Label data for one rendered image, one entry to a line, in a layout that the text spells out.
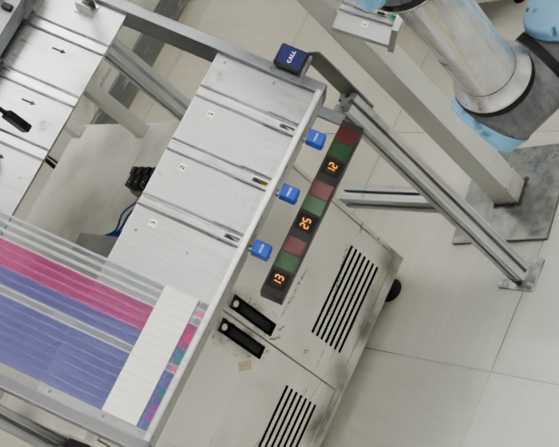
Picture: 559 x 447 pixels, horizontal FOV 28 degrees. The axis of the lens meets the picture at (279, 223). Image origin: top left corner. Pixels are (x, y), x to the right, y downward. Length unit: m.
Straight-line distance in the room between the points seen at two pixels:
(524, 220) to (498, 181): 0.11
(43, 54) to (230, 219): 0.45
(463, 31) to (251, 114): 0.59
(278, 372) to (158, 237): 0.59
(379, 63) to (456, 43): 0.78
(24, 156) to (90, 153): 0.70
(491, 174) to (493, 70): 0.95
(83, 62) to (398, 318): 1.00
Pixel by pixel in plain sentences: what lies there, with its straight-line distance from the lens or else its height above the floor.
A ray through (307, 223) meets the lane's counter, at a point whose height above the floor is 0.66.
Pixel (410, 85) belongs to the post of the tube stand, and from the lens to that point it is 2.27.
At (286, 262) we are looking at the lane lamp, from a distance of 1.84.
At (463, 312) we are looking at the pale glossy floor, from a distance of 2.47.
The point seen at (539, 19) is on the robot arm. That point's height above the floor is 0.78.
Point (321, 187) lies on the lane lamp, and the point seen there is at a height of 0.66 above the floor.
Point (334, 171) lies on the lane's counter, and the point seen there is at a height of 0.65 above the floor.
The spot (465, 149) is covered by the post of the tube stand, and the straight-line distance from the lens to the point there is 2.40.
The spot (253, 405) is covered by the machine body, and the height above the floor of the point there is 0.29.
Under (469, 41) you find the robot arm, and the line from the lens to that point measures 1.46.
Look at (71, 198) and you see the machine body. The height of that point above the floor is 0.62.
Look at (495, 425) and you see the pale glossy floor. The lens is 2.30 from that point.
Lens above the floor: 1.78
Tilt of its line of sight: 36 degrees down
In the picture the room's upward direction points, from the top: 51 degrees counter-clockwise
